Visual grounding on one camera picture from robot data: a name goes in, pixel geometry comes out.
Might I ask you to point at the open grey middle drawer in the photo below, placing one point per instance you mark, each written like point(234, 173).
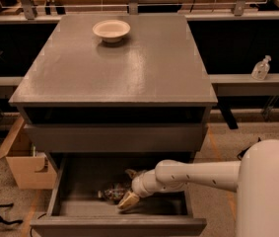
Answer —
point(75, 210)

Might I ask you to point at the metal railing frame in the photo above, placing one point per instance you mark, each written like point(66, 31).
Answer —
point(132, 4)

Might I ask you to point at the white bowl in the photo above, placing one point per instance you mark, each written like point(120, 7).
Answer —
point(111, 30)

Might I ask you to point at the grey drawer cabinet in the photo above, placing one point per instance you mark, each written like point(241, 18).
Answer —
point(153, 76)

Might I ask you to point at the grey top drawer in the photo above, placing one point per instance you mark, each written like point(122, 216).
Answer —
point(110, 138)

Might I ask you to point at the clear plastic water bottle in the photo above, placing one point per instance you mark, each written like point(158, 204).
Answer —
point(114, 192)

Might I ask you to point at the black power adapter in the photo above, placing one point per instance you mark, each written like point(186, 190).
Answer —
point(240, 156)

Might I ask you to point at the clear sanitizer pump bottle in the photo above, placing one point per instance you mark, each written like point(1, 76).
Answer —
point(261, 68)

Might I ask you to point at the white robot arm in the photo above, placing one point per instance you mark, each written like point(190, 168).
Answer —
point(255, 180)

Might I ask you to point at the open cardboard box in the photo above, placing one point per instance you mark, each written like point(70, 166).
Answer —
point(31, 169)

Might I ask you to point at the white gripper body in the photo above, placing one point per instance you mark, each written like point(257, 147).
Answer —
point(141, 187)

